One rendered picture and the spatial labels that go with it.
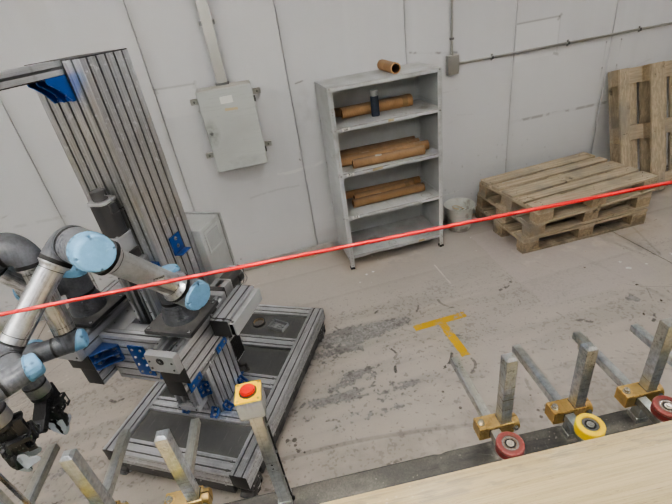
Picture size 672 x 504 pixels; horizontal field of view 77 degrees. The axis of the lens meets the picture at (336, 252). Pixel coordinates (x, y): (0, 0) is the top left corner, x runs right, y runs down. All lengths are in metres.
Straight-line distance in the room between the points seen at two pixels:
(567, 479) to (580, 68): 3.98
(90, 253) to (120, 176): 0.52
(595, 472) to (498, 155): 3.49
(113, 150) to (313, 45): 2.18
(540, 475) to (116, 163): 1.74
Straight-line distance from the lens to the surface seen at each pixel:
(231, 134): 3.41
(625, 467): 1.50
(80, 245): 1.41
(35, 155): 3.92
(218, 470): 2.35
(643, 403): 1.74
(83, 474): 1.48
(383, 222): 4.19
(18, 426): 1.58
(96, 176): 1.94
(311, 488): 1.62
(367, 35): 3.74
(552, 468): 1.43
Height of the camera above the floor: 2.08
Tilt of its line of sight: 30 degrees down
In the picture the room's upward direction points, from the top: 9 degrees counter-clockwise
